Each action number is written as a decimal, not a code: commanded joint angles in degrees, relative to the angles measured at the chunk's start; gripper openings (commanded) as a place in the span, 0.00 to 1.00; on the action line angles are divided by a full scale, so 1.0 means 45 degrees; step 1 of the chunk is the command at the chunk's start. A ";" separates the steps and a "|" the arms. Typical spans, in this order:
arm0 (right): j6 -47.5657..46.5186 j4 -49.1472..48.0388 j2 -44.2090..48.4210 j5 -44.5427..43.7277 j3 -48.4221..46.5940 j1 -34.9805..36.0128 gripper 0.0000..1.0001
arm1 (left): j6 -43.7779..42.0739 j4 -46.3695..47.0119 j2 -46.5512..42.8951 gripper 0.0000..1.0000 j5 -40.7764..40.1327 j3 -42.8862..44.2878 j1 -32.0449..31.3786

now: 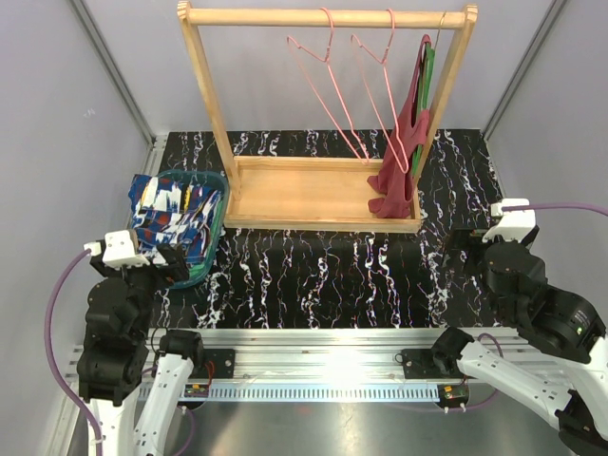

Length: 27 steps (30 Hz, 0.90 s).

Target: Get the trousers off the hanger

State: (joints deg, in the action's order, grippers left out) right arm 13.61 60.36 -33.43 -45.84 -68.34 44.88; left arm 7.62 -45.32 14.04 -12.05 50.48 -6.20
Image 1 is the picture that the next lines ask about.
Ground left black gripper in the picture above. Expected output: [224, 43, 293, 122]
[92, 241, 188, 340]

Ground blue patterned trousers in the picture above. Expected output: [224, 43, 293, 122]
[128, 174, 220, 264]

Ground green tie-dye trousers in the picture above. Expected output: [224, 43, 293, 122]
[182, 199, 224, 288]

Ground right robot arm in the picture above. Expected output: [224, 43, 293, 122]
[430, 228, 607, 455]

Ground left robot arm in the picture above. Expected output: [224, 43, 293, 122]
[77, 244, 206, 455]

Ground green hanger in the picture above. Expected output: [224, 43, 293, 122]
[408, 40, 436, 177]

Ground blue transparent plastic bin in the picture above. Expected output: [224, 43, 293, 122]
[158, 169, 230, 290]

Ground wooden clothes rack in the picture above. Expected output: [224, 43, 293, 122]
[177, 1, 478, 234]

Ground maroon tank top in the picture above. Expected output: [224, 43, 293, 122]
[368, 34, 431, 219]

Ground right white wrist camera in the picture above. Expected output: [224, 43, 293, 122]
[482, 198, 537, 243]

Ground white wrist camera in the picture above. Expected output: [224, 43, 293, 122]
[482, 198, 537, 243]
[84, 229, 150, 270]

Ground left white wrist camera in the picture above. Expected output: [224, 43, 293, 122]
[84, 229, 150, 270]

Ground aluminium mounting rail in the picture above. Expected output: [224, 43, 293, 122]
[64, 326, 547, 403]

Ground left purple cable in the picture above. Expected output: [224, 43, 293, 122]
[45, 249, 105, 456]

